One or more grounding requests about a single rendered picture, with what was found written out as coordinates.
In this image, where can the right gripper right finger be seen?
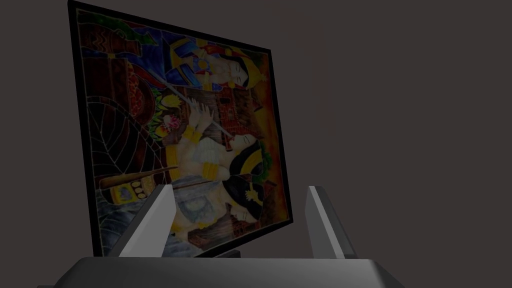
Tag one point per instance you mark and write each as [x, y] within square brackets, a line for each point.
[326, 228]

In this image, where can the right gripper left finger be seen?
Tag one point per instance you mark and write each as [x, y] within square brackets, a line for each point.
[151, 228]

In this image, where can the colourful framed wall painting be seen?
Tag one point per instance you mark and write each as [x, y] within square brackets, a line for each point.
[180, 120]

